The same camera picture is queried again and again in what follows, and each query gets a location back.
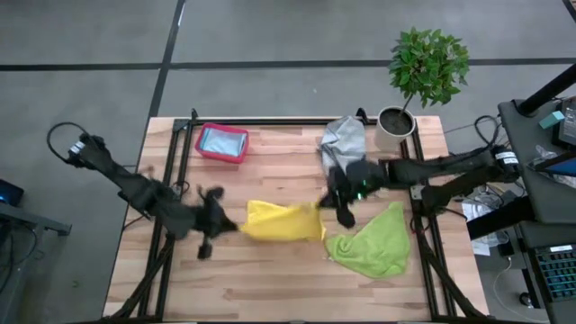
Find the dark grey cart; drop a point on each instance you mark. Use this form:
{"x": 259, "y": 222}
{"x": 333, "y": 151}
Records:
{"x": 27, "y": 220}

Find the clear plastic bag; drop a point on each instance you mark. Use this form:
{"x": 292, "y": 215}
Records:
{"x": 542, "y": 155}

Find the pink plastic bin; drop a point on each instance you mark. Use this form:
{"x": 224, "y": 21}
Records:
{"x": 198, "y": 155}

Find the black electronics box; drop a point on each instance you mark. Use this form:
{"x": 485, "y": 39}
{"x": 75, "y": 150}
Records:
{"x": 569, "y": 126}

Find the blue-lit black device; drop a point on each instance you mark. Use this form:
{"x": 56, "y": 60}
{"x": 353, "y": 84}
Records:
{"x": 9, "y": 193}

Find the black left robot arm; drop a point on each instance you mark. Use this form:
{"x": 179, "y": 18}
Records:
{"x": 135, "y": 191}

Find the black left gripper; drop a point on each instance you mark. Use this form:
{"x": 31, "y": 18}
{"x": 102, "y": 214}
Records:
{"x": 209, "y": 220}

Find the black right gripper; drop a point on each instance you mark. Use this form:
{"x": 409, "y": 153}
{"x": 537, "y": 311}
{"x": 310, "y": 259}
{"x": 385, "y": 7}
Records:
{"x": 355, "y": 180}

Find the grey side desk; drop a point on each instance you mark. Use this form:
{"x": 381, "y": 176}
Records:
{"x": 540, "y": 193}

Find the black post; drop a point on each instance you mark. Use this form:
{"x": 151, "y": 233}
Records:
{"x": 549, "y": 90}

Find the potted tree in white pot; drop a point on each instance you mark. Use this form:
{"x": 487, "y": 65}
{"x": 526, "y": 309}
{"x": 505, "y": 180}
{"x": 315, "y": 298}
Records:
{"x": 387, "y": 139}

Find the yellow towel with white tag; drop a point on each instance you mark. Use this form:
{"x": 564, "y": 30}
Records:
{"x": 283, "y": 222}

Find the black desk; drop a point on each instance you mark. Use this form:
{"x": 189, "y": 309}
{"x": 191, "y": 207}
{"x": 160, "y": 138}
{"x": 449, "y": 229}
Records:
{"x": 531, "y": 234}

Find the backlit keyboard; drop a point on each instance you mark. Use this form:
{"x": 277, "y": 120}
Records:
{"x": 558, "y": 274}

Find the light blue towel teal edge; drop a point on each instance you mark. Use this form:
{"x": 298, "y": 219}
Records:
{"x": 222, "y": 143}

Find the white paper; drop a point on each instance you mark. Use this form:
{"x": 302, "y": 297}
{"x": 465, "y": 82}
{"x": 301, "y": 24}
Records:
{"x": 477, "y": 211}

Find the tablet with blue screen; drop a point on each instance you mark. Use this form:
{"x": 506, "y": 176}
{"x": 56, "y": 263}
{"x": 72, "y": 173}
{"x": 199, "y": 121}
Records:
{"x": 562, "y": 166}

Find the grey microfiber towel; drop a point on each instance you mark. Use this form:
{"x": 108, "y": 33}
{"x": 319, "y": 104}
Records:
{"x": 346, "y": 139}

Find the lime green fluffy towel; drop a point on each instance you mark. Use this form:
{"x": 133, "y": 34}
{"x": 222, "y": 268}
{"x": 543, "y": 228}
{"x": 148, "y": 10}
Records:
{"x": 373, "y": 243}

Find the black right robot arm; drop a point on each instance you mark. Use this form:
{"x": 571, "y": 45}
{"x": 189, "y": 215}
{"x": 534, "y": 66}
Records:
{"x": 441, "y": 166}

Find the teal box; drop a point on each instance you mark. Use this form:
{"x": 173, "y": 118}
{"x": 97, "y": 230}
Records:
{"x": 552, "y": 119}

